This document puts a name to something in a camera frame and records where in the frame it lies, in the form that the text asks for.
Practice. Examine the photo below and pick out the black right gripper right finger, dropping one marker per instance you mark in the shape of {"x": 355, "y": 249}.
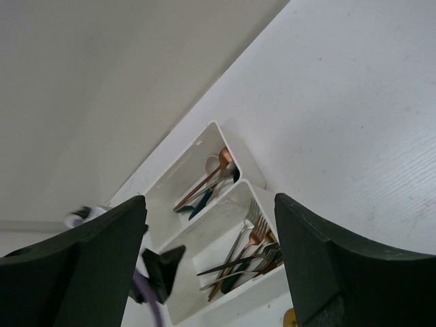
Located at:
{"x": 339, "y": 278}

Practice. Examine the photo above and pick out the white fork container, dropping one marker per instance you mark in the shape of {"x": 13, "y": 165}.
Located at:
{"x": 208, "y": 237}

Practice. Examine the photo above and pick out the copper spoon long handle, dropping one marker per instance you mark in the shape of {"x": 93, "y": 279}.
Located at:
{"x": 225, "y": 159}

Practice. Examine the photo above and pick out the gold spoon green handle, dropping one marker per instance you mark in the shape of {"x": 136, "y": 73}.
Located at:
{"x": 194, "y": 210}
{"x": 214, "y": 182}

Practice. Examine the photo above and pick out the beige ceramic spoon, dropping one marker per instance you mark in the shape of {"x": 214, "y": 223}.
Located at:
{"x": 211, "y": 163}

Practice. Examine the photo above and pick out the white spoon container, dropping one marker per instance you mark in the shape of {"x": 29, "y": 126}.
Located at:
{"x": 186, "y": 172}

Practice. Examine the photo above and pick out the black round spoon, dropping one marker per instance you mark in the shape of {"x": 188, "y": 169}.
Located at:
{"x": 235, "y": 175}

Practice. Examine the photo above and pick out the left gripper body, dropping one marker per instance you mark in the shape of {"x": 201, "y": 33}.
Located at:
{"x": 162, "y": 268}

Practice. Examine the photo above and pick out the rose gold fork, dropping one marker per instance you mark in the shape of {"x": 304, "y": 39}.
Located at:
{"x": 256, "y": 236}

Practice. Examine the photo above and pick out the green-handled gold fork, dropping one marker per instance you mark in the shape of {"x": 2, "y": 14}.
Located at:
{"x": 230, "y": 282}

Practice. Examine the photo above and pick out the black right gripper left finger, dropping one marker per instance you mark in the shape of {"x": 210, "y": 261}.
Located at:
{"x": 80, "y": 277}

